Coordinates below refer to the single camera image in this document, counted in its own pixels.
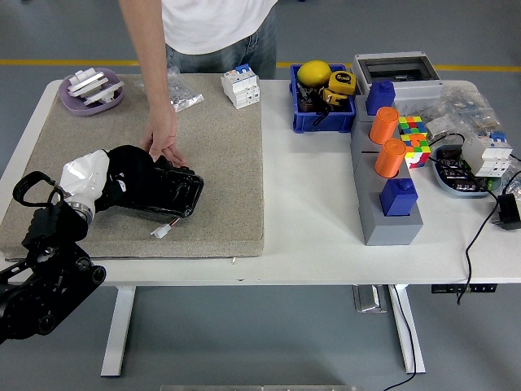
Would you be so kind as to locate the metal floor socket plate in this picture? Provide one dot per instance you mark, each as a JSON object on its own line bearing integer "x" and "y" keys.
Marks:
{"x": 369, "y": 299}

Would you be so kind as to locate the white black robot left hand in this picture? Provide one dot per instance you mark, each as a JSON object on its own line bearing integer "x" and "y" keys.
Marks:
{"x": 83, "y": 175}

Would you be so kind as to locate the glossy black panel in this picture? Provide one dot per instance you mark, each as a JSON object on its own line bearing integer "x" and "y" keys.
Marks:
{"x": 179, "y": 191}

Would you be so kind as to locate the blue block with knob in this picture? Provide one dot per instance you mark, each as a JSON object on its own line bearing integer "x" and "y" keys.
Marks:
{"x": 380, "y": 97}
{"x": 398, "y": 199}

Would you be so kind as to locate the person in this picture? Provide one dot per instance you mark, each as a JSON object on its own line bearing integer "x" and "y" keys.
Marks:
{"x": 220, "y": 24}

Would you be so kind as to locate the dark hand tool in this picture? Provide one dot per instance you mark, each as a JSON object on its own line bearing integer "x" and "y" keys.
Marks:
{"x": 309, "y": 102}

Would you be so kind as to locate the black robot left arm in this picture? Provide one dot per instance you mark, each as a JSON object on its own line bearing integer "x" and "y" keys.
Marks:
{"x": 40, "y": 277}

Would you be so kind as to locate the yellow tape measure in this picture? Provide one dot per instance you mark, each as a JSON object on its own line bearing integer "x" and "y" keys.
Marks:
{"x": 332, "y": 97}
{"x": 342, "y": 81}

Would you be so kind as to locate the person's hand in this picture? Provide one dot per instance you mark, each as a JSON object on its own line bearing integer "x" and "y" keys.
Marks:
{"x": 163, "y": 132}

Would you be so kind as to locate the white plastic switch plate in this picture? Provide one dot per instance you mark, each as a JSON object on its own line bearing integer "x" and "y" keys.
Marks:
{"x": 104, "y": 93}
{"x": 87, "y": 80}

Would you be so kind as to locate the grey-brown mat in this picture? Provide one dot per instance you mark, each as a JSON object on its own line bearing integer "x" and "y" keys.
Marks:
{"x": 228, "y": 163}

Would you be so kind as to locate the dark circuit modules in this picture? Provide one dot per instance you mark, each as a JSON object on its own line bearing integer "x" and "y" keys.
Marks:
{"x": 453, "y": 171}

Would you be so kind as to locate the blue plastic bin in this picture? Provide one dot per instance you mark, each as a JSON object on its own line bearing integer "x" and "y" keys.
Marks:
{"x": 321, "y": 122}

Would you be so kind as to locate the purple dish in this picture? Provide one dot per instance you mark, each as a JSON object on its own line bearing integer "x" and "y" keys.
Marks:
{"x": 69, "y": 104}

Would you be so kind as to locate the multicolour puzzle cube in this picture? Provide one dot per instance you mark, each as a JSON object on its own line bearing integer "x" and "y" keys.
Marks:
{"x": 416, "y": 150}

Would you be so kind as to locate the black rag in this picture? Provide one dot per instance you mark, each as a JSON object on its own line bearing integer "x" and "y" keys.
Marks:
{"x": 134, "y": 167}

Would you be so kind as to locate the clear bags of small parts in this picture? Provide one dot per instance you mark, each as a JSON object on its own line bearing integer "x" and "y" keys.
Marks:
{"x": 468, "y": 110}

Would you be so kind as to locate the black table control panel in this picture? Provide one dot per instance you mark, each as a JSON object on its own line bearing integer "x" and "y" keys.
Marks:
{"x": 464, "y": 288}

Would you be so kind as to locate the grey block holder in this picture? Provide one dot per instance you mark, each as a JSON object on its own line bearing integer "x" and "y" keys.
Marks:
{"x": 392, "y": 230}

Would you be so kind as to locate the black power adapter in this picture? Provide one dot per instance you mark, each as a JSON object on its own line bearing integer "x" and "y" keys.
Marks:
{"x": 509, "y": 212}

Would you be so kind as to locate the white circuit breaker blue lever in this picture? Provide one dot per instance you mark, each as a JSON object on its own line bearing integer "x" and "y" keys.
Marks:
{"x": 240, "y": 87}
{"x": 485, "y": 156}

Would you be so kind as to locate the grey electrical enclosure box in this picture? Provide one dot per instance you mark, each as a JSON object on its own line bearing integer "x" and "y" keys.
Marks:
{"x": 419, "y": 87}

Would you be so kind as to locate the white table leg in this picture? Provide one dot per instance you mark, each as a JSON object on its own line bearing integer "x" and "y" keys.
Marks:
{"x": 118, "y": 338}
{"x": 407, "y": 330}

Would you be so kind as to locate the person's forearm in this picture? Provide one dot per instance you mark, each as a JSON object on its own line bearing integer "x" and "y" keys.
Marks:
{"x": 146, "y": 53}

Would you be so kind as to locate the clear bag of metal parts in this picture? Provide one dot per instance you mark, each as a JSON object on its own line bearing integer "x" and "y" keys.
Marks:
{"x": 185, "y": 95}

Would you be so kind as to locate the orange cylinder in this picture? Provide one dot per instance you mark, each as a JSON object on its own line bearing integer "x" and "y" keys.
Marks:
{"x": 390, "y": 159}
{"x": 384, "y": 126}

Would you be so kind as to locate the yellow ball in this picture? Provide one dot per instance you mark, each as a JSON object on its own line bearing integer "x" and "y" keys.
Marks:
{"x": 314, "y": 73}

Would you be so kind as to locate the blue-grey dish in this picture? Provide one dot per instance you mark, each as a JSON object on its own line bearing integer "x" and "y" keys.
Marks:
{"x": 443, "y": 183}

